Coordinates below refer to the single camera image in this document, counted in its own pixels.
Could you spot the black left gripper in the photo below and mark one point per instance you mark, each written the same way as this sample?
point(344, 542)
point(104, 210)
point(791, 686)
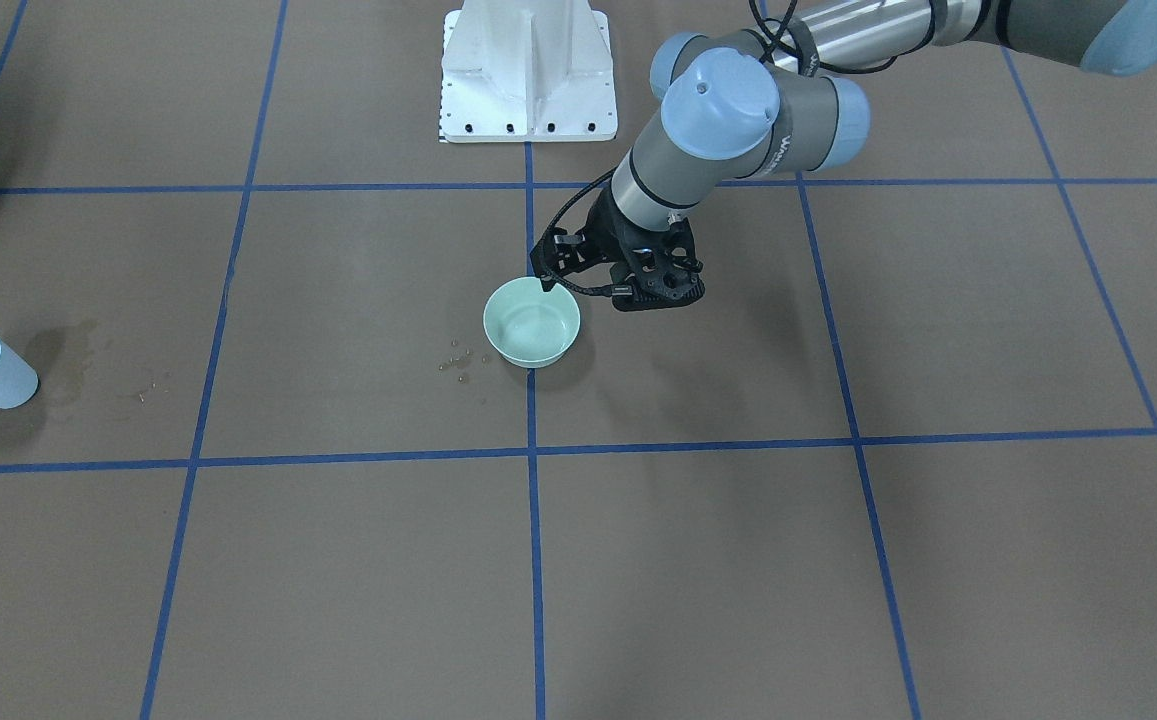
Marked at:
point(606, 236)

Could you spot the white metal pedestal base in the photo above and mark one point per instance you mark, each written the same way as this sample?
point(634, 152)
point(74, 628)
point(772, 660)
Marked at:
point(527, 72)

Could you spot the mint green bowl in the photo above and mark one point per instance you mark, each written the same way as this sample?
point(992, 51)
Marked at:
point(529, 326)

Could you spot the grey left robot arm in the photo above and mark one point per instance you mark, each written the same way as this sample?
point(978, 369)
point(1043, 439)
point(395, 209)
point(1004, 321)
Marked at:
point(782, 97)

